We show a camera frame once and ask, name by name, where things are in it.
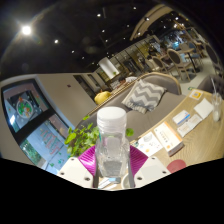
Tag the group of dining chairs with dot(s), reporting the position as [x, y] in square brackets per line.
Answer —
[176, 60]

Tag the white paper sheet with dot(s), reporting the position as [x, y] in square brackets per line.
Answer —
[190, 126]

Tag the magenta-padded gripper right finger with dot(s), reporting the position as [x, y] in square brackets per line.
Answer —
[140, 161]

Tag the group of ceiling lights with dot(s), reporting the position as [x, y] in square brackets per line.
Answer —
[26, 30]

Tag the grey curved sofa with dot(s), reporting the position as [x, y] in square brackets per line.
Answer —
[160, 106]

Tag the white paper napkin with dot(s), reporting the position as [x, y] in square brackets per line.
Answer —
[203, 108]

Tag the decorated window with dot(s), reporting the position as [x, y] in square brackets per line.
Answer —
[36, 133]

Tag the printed white leaflet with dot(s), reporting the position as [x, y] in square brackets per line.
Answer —
[149, 144]

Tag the white round column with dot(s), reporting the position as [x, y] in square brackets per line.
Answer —
[108, 68]

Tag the yellow square card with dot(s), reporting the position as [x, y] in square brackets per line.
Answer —
[196, 94]

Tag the grey white chevron cushion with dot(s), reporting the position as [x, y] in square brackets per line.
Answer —
[145, 95]

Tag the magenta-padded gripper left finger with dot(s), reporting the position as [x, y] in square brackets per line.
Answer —
[86, 161]

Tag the green potted plant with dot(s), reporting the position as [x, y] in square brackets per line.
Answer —
[80, 140]

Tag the clear plastic bottle white cap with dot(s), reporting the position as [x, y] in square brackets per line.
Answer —
[112, 146]

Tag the person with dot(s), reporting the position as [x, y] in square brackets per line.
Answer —
[126, 80]
[101, 97]

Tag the white rectangular box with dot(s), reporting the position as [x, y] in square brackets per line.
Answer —
[181, 117]

